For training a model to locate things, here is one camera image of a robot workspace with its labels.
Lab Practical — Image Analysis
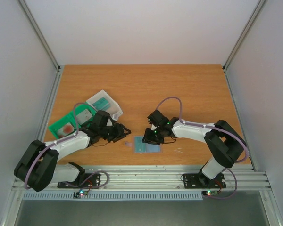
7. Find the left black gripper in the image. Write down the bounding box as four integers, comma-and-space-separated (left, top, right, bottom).
100, 123, 132, 143

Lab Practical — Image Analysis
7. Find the blue card holder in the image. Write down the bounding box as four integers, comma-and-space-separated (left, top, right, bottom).
133, 136, 161, 153

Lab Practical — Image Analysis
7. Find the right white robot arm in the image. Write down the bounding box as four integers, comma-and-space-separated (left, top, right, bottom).
142, 110, 247, 188

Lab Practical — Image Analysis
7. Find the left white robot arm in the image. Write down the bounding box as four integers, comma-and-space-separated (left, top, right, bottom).
14, 110, 131, 192

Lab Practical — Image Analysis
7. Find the teal card stack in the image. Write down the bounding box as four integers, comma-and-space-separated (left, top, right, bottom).
92, 97, 110, 111

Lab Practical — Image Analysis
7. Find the grey card in tray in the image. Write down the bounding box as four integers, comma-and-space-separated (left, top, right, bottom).
76, 109, 93, 125

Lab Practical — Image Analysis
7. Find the red patterned card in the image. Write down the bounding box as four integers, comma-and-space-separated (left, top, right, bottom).
56, 123, 75, 138

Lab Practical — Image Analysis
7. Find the clear plastic bin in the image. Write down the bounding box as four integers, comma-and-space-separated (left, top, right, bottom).
86, 90, 123, 121

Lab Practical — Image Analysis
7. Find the green plastic tray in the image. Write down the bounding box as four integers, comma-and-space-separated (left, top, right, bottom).
49, 102, 98, 139

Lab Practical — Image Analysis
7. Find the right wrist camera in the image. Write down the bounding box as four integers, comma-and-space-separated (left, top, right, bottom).
148, 119, 157, 131

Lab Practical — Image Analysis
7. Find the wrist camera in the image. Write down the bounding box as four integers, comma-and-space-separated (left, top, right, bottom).
148, 119, 157, 131
107, 114, 119, 126

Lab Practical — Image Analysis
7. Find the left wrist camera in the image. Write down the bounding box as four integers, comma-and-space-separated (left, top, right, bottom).
107, 114, 119, 126

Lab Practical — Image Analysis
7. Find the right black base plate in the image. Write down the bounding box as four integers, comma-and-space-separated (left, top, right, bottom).
180, 173, 226, 189

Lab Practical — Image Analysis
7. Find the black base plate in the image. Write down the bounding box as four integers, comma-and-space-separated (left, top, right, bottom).
57, 173, 101, 189
180, 173, 226, 189

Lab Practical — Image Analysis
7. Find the grey slotted cable duct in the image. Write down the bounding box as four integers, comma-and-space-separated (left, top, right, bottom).
23, 191, 203, 201

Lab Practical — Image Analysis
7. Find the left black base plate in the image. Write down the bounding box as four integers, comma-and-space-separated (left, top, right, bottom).
57, 173, 101, 189

